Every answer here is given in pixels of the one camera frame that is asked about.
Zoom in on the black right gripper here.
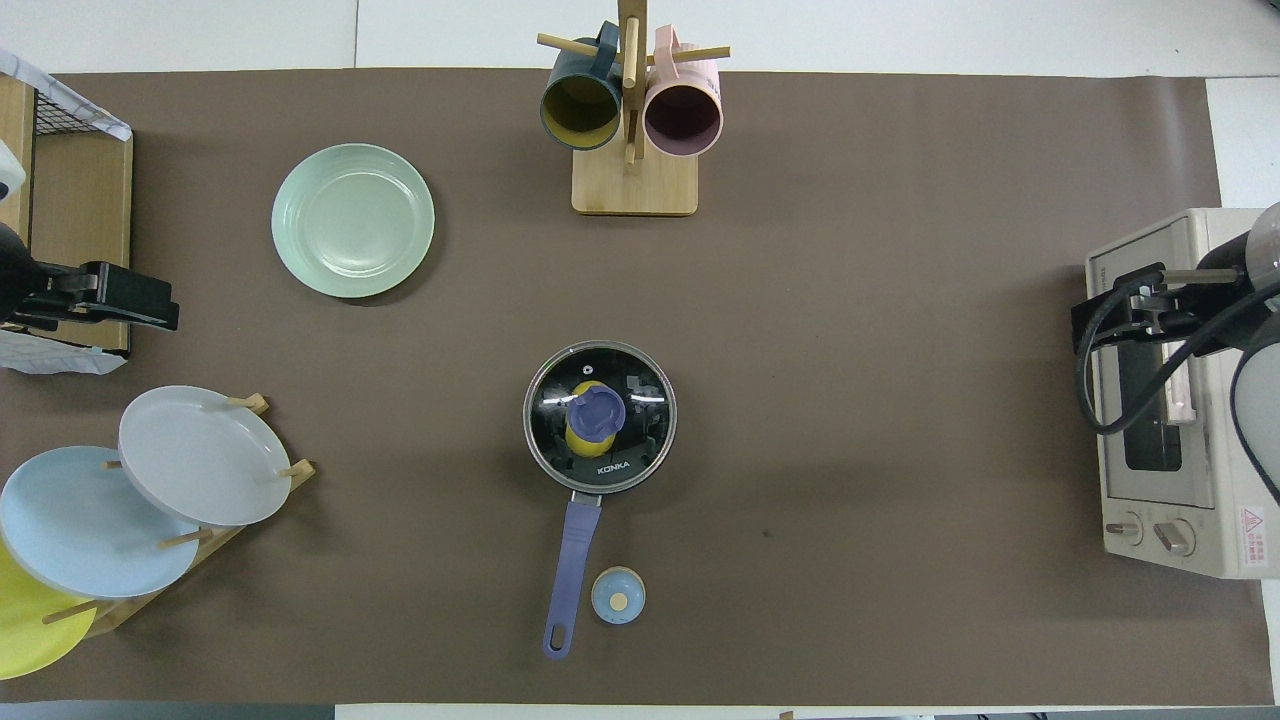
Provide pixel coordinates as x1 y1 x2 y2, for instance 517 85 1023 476
1072 262 1241 356

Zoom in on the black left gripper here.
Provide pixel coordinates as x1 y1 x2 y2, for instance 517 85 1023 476
15 262 181 331

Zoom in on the yellow lemon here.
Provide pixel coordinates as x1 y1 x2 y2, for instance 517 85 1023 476
565 380 621 456

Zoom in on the glass lid with blue knob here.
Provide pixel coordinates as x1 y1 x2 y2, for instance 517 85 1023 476
524 341 677 494

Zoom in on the grey plate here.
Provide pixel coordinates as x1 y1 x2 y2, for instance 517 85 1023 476
118 385 293 528

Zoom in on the green plate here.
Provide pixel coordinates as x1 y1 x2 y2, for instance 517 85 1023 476
271 143 436 299

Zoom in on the wooden plate rack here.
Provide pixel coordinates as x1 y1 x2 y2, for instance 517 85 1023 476
40 393 317 641

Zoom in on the light blue plate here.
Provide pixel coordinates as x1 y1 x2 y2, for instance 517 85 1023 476
0 446 201 600

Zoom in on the yellow plate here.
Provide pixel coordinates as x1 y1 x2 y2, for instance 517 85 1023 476
0 540 98 681

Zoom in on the wooden box with mesh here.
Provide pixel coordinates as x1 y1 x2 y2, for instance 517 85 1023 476
0 50 134 376

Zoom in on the bamboo wooden shelf box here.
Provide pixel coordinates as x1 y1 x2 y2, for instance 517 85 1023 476
0 75 134 354

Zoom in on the beige toaster oven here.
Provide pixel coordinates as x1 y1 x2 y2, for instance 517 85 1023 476
1086 208 1280 581

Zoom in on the brown table mat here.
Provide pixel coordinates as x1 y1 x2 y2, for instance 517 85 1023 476
0 68 1276 706

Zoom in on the pink mug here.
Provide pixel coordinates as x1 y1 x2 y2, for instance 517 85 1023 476
643 25 723 158

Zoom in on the dark teal mug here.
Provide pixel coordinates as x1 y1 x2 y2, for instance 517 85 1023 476
540 22 623 151

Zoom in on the wooden mug tree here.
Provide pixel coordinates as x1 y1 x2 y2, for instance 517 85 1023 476
537 0 731 217

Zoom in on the small blue round timer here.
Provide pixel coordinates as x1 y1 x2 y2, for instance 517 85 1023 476
591 567 647 626

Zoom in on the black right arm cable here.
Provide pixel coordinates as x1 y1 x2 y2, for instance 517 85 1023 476
1075 270 1280 436

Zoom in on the black wire basket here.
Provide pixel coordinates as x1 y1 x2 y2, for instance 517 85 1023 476
33 85 129 138

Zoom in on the dark pot with purple handle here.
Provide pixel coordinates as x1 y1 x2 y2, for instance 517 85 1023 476
523 341 678 661

